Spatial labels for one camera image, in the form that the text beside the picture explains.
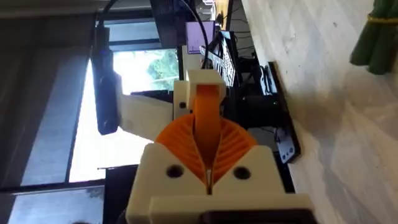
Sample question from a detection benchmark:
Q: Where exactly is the black keyboard with white keys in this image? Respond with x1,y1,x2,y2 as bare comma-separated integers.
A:
200,30,238,88

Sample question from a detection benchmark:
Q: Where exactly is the thin black cable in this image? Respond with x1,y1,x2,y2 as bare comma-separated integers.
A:
179,0,210,70

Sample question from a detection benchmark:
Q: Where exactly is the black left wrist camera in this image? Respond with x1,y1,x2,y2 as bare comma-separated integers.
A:
91,24,121,136

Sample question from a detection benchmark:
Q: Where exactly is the black camera cable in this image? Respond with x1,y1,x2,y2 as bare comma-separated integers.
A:
95,0,119,29

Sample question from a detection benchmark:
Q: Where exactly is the green asparagus bundle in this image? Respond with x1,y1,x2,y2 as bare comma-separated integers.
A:
349,0,398,76

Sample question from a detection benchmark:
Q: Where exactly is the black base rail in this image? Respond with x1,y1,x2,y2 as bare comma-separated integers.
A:
266,60,302,194

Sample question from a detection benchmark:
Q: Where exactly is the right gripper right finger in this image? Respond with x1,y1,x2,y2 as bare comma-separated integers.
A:
210,117,287,195

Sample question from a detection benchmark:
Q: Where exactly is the monitor with purple screen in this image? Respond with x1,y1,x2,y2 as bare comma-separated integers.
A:
185,21,216,55

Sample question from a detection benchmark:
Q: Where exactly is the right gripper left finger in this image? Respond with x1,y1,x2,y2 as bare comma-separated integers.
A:
126,113,210,224

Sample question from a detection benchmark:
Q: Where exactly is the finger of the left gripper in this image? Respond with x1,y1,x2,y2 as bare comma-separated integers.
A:
173,68,228,161

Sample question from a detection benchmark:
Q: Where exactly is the black box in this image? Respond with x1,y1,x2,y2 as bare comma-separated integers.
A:
102,164,139,224

